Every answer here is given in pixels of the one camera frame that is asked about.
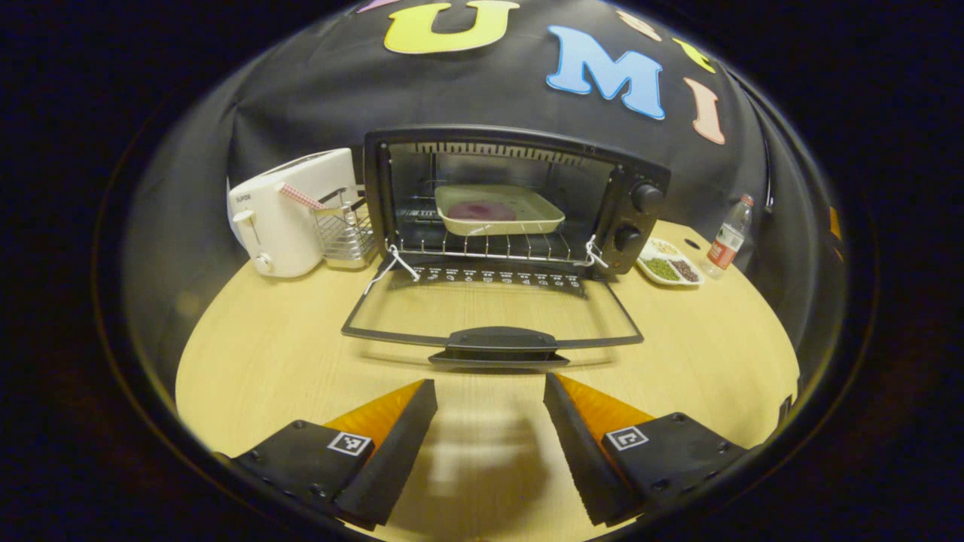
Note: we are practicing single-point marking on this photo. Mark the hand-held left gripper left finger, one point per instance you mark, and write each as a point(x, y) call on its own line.
point(392, 467)

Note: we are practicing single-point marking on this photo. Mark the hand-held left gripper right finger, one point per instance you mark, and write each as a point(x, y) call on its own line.
point(587, 459)

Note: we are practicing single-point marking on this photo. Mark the black electric oven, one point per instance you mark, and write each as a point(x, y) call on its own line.
point(640, 218)

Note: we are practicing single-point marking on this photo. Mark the cream square baking dish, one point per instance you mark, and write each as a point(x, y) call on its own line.
point(538, 214)

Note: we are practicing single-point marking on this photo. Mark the purple round food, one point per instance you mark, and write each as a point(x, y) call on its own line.
point(482, 211)

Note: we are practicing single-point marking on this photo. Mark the white divided dish of beans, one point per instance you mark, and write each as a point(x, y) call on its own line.
point(670, 269)

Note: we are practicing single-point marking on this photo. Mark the red label plastic water bottle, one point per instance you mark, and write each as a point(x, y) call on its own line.
point(727, 245)

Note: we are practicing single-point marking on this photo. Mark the white toaster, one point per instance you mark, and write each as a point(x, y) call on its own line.
point(275, 226)

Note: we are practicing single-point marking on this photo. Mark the red white checkered stick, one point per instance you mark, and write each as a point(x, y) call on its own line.
point(301, 196)

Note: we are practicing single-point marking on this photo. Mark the black backdrop cloth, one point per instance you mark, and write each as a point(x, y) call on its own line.
point(301, 105)

